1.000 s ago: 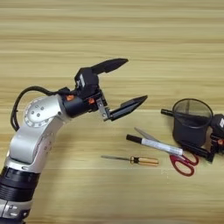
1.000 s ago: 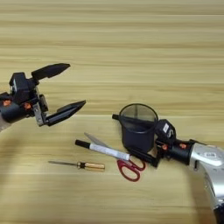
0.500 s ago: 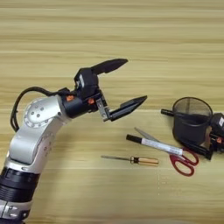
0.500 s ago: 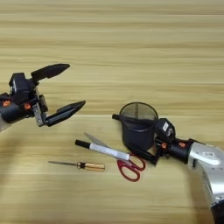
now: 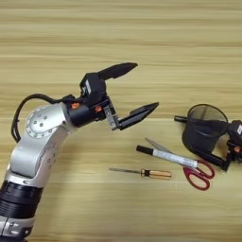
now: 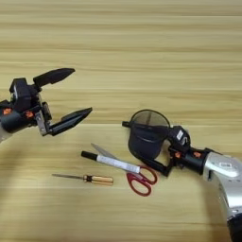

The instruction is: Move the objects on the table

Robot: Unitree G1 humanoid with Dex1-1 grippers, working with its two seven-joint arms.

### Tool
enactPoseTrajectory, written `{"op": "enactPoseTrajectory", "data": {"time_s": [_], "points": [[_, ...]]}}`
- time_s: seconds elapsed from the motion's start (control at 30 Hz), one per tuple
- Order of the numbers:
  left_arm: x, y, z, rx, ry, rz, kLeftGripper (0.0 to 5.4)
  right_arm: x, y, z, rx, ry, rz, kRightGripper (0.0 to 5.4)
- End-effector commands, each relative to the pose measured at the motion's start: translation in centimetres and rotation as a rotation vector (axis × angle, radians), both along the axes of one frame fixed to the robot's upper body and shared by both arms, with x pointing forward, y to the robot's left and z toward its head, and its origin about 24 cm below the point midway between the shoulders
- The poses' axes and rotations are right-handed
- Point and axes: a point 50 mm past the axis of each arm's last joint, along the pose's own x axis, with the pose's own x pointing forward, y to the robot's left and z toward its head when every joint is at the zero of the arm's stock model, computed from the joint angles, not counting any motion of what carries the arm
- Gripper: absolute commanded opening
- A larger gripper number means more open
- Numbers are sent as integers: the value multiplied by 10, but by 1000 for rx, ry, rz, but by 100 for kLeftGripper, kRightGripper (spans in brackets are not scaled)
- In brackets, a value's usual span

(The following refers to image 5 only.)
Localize red handled scissors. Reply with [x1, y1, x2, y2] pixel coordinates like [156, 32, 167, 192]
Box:
[145, 137, 216, 192]

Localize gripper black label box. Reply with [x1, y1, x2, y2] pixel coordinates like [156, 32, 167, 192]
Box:
[78, 72, 109, 107]
[227, 119, 242, 145]

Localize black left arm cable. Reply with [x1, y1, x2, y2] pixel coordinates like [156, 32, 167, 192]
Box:
[10, 93, 76, 144]

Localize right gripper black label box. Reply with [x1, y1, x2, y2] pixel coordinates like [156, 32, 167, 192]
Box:
[227, 119, 242, 145]

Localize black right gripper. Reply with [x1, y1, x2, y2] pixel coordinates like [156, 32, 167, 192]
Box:
[191, 139, 242, 173]

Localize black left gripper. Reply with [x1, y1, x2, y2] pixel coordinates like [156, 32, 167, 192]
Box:
[65, 61, 161, 131]

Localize black mesh pen cup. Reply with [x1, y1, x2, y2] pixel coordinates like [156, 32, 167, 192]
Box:
[181, 103, 230, 156]

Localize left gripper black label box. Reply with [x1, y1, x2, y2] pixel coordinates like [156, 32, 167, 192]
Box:
[78, 72, 109, 107]

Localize black marker with white label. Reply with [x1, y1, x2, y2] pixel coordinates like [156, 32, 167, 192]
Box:
[135, 144, 199, 169]

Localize amber handled screwdriver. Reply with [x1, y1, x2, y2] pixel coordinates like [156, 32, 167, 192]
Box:
[108, 166, 173, 182]

